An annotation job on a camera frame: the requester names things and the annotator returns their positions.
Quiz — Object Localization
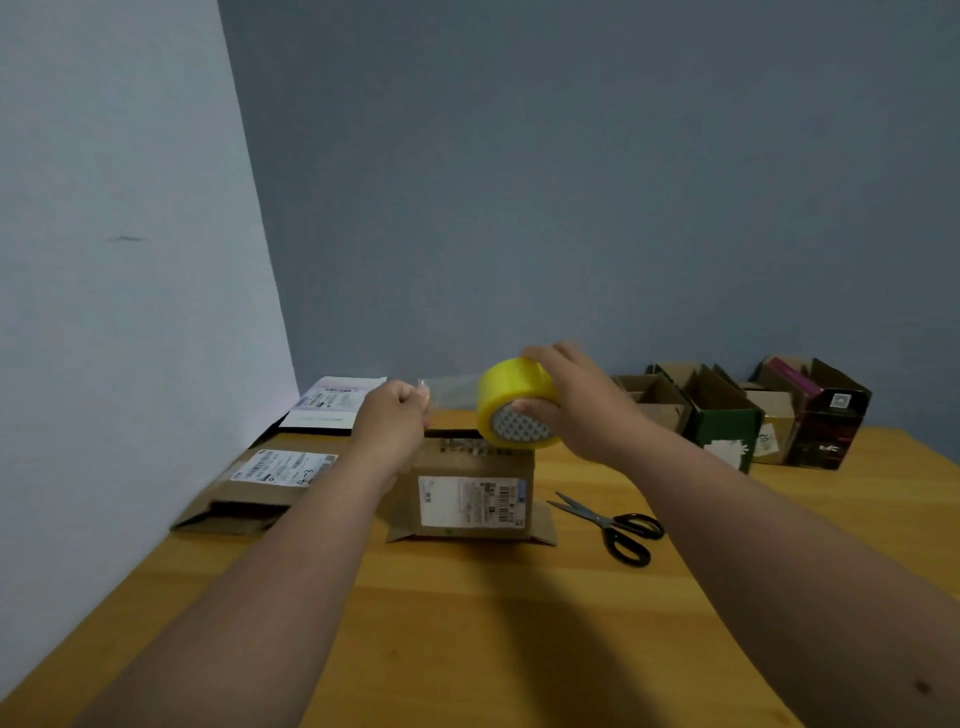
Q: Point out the person's right hand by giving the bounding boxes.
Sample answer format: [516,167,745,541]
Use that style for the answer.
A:
[509,342,665,472]

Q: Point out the person's left hand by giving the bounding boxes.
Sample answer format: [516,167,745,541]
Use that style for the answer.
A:
[347,378,433,493]

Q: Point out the black box white label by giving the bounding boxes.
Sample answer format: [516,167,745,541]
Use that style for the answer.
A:
[254,375,389,448]

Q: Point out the brown carton with label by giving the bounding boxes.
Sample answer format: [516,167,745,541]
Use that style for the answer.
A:
[611,373,694,438]

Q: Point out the yellow tape roll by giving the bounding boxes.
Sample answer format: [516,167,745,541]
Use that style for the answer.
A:
[416,357,564,451]

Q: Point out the plain brown carton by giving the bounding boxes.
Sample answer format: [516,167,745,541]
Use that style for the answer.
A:
[386,428,560,547]

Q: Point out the black scissors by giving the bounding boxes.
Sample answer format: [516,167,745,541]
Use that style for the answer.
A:
[545,491,667,569]

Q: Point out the green box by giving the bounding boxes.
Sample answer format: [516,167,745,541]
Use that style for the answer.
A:
[644,362,767,475]

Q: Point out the small brown cardboard box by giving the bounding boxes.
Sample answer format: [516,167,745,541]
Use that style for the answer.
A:
[738,380,798,466]

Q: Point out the pink and black carton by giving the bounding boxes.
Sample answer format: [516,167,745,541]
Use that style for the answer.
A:
[749,355,874,472]

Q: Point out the person's left forearm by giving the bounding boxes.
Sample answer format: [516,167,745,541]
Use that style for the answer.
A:
[71,457,391,728]

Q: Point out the person's right forearm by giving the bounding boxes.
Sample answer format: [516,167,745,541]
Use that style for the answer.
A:
[626,433,960,728]

